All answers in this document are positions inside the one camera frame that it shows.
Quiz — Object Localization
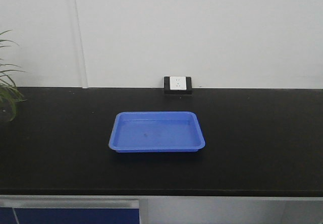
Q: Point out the green potted plant leaves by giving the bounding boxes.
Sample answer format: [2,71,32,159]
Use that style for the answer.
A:
[0,29,27,123]

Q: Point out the blue cabinet drawer front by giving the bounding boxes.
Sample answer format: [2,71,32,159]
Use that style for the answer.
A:
[1,202,141,223]

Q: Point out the blue plastic tray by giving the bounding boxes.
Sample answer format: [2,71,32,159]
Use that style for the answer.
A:
[109,111,205,153]

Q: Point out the white wall socket black base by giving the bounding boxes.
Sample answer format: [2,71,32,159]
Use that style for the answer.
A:
[164,76,192,95]

